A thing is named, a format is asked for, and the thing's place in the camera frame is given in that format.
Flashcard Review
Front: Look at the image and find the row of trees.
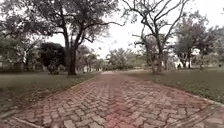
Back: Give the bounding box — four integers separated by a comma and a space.
76, 46, 148, 72

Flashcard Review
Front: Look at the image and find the red brick path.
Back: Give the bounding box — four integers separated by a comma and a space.
0, 70, 224, 128

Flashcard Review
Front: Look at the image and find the big dark-trunked tree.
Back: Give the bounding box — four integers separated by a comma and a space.
6, 0, 126, 77

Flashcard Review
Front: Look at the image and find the bare branching tree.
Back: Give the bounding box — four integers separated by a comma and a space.
121, 0, 191, 75

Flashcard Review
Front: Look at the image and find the dark round bush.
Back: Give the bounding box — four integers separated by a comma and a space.
38, 42, 67, 75

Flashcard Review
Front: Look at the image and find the leafy tree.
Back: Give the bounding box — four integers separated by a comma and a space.
173, 11, 218, 69

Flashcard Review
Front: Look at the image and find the green grass lawn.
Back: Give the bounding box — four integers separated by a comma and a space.
0, 71, 99, 114
124, 66, 224, 104

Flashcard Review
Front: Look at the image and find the small tree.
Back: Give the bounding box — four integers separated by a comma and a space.
0, 29, 44, 73

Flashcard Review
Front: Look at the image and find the tall tree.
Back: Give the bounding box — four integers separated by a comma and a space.
209, 26, 224, 68

